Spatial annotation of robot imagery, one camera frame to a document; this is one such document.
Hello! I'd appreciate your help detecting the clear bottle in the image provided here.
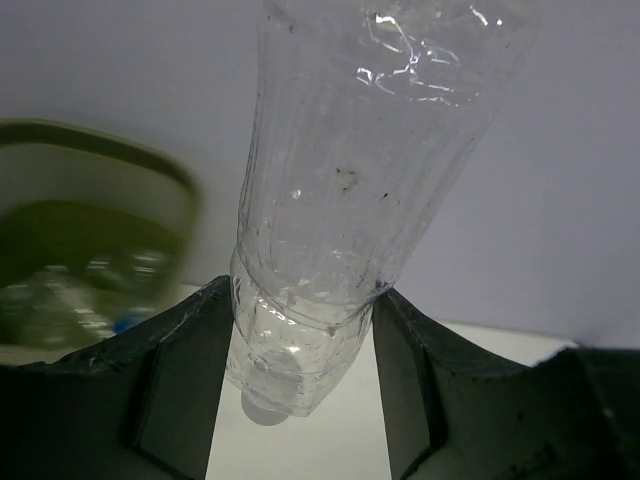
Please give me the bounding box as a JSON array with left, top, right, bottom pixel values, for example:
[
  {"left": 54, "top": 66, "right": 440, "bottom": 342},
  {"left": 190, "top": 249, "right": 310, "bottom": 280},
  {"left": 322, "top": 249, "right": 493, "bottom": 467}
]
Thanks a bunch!
[{"left": 227, "top": 1, "right": 541, "bottom": 426}]

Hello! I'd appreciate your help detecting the olive green plastic bin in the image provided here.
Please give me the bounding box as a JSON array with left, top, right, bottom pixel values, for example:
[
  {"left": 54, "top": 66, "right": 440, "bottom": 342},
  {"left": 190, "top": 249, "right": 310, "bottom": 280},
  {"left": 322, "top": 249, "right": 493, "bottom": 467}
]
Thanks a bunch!
[{"left": 1, "top": 119, "right": 201, "bottom": 350}]

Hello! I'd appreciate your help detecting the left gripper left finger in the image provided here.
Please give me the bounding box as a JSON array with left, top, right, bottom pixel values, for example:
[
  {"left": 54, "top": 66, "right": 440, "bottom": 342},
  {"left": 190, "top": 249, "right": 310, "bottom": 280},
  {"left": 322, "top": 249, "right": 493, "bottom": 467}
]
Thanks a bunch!
[{"left": 1, "top": 276, "right": 233, "bottom": 479}]

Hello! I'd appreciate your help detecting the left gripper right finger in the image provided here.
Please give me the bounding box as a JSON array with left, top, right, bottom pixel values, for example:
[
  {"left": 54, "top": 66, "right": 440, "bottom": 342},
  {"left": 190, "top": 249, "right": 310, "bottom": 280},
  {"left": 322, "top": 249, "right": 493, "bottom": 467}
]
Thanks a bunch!
[{"left": 373, "top": 291, "right": 639, "bottom": 479}]

